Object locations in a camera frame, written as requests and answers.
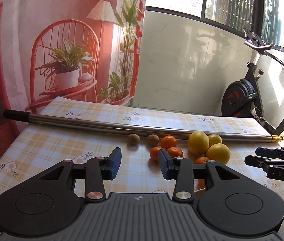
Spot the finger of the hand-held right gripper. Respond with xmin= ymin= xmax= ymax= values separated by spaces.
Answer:
xmin=255 ymin=147 xmax=284 ymax=161
xmin=244 ymin=155 xmax=274 ymax=169

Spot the printed room scene backdrop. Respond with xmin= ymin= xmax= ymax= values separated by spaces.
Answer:
xmin=0 ymin=0 xmax=148 ymax=171

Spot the black exercise bike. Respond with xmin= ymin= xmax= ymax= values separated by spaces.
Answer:
xmin=221 ymin=28 xmax=284 ymax=138

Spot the brown kiwi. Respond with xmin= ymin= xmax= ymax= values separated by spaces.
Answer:
xmin=128 ymin=134 xmax=140 ymax=146
xmin=148 ymin=134 xmax=160 ymax=146

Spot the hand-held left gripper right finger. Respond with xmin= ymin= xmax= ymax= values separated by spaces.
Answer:
xmin=158 ymin=149 xmax=243 ymax=202

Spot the window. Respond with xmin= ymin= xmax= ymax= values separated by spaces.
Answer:
xmin=146 ymin=0 xmax=284 ymax=56

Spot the small yellow lemon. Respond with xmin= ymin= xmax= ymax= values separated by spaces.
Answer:
xmin=208 ymin=134 xmax=222 ymax=148

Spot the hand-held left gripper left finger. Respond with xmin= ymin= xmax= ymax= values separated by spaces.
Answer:
xmin=33 ymin=148 xmax=122 ymax=202

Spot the yellow checked floral tablecloth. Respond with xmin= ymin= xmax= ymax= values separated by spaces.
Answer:
xmin=0 ymin=97 xmax=284 ymax=241

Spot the long metal pole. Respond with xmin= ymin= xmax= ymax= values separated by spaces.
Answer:
xmin=4 ymin=110 xmax=284 ymax=144

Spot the large yellow lemon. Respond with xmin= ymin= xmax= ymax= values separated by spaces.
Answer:
xmin=187 ymin=131 xmax=210 ymax=155

